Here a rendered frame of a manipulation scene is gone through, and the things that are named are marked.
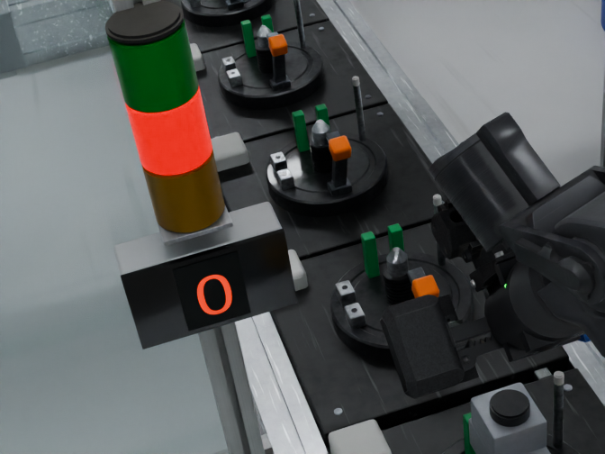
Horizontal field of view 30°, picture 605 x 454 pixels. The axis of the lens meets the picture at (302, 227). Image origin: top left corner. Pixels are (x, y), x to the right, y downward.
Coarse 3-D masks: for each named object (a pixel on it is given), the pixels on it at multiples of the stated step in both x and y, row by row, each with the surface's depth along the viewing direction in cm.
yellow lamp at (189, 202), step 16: (208, 160) 77; (160, 176) 76; (176, 176) 76; (192, 176) 76; (208, 176) 77; (160, 192) 77; (176, 192) 76; (192, 192) 77; (208, 192) 77; (160, 208) 78; (176, 208) 77; (192, 208) 77; (208, 208) 78; (160, 224) 79; (176, 224) 78; (192, 224) 78; (208, 224) 79
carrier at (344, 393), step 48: (384, 240) 121; (432, 240) 120; (336, 288) 111; (384, 288) 110; (288, 336) 111; (336, 336) 110; (384, 336) 107; (480, 336) 108; (336, 384) 105; (384, 384) 105; (480, 384) 103
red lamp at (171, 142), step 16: (128, 112) 74; (160, 112) 73; (176, 112) 73; (192, 112) 74; (144, 128) 74; (160, 128) 73; (176, 128) 73; (192, 128) 74; (144, 144) 75; (160, 144) 74; (176, 144) 74; (192, 144) 75; (208, 144) 76; (144, 160) 76; (160, 160) 75; (176, 160) 75; (192, 160) 75
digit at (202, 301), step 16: (224, 256) 80; (176, 272) 80; (192, 272) 80; (208, 272) 81; (224, 272) 81; (240, 272) 82; (192, 288) 81; (208, 288) 82; (224, 288) 82; (240, 288) 83; (192, 304) 82; (208, 304) 83; (224, 304) 83; (240, 304) 83; (192, 320) 83; (208, 320) 83; (224, 320) 84
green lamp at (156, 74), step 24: (120, 48) 70; (144, 48) 69; (168, 48) 70; (120, 72) 72; (144, 72) 71; (168, 72) 71; (192, 72) 73; (144, 96) 72; (168, 96) 72; (192, 96) 73
